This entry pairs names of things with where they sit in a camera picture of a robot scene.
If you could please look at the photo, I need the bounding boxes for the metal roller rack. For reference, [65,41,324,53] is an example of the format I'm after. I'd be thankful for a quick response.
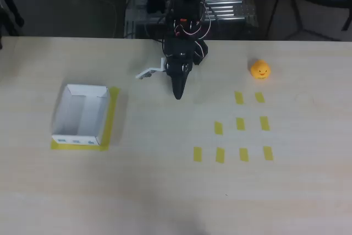
[125,0,259,39]

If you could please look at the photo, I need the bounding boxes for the long yellow tape strip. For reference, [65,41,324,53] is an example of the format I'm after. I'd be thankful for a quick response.
[99,86,121,152]
[50,139,109,152]

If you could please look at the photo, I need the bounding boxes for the yellow rubber duck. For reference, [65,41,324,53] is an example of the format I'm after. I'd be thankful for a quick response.
[250,58,272,80]

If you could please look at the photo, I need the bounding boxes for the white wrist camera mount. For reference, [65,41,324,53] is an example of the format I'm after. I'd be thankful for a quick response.
[134,57,167,80]

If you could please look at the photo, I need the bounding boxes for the white red servo wires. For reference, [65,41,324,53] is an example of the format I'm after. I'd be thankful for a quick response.
[173,0,212,57]

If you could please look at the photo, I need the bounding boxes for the white cardboard box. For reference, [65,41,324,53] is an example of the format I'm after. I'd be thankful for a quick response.
[51,83,111,147]

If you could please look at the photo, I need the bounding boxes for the black chair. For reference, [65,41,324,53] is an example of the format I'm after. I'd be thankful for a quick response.
[0,0,25,36]

